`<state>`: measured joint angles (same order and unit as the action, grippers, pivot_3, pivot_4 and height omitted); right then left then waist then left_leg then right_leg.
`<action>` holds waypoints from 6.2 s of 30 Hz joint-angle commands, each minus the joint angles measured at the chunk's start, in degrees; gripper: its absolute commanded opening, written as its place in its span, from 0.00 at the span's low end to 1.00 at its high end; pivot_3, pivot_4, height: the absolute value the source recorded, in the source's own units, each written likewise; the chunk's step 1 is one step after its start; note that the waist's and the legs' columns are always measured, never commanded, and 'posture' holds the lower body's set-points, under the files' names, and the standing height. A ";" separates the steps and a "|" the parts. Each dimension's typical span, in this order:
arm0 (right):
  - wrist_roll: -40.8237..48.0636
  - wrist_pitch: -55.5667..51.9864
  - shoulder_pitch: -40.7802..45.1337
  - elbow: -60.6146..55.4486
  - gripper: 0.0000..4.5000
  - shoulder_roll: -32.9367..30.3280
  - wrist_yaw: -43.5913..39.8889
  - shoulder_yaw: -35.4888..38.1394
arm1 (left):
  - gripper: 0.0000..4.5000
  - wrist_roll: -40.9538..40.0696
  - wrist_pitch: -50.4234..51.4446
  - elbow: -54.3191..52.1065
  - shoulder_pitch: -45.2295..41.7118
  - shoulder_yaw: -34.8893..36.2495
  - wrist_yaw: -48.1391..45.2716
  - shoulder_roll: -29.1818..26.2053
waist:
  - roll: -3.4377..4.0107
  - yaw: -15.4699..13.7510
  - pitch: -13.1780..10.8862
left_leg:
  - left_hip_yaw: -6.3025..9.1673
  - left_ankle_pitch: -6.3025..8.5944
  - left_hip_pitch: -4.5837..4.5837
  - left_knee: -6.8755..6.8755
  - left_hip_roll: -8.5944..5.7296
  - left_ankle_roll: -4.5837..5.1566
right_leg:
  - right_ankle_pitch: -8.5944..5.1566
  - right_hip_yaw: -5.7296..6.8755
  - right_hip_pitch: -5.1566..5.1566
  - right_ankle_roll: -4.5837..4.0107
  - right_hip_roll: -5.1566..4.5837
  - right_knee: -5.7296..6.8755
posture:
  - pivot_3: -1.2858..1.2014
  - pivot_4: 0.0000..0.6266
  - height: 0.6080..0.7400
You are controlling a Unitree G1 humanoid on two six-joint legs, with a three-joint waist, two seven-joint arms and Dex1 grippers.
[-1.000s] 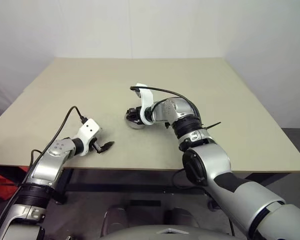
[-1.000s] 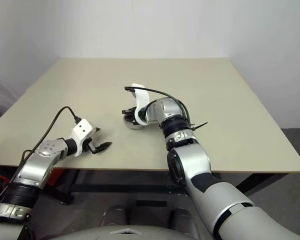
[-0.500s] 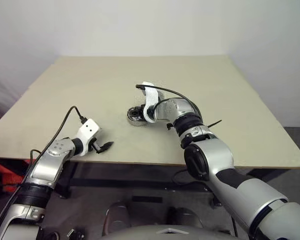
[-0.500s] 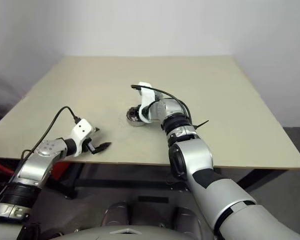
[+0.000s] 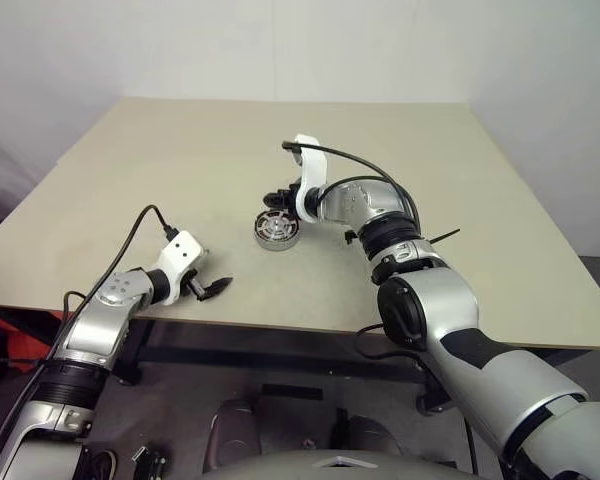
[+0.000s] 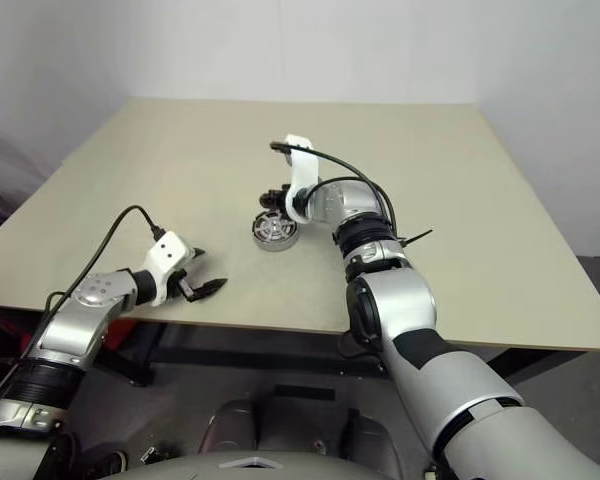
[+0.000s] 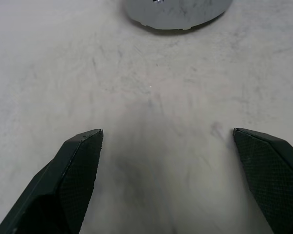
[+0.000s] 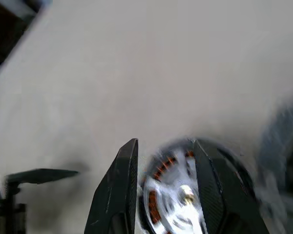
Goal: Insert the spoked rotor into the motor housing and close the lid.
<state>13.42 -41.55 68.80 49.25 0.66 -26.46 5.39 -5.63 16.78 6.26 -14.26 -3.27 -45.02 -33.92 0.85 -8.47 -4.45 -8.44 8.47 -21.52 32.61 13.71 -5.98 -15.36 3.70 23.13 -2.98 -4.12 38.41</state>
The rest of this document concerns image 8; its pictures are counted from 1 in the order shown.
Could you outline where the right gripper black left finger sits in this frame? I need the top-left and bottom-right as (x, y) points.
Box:
(84, 138), (139, 234)

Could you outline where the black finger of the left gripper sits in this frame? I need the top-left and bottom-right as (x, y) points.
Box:
(4, 168), (80, 185)

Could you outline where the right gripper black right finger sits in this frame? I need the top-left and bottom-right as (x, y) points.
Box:
(193, 139), (274, 234)

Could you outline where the black-rimmed spoked rotor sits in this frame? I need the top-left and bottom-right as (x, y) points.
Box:
(136, 136), (259, 234)

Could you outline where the silver round motor lid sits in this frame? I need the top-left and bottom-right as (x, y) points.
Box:
(256, 102), (293, 220)

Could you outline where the motor housing with copper windings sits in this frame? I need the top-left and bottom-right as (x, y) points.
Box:
(147, 150), (195, 221)

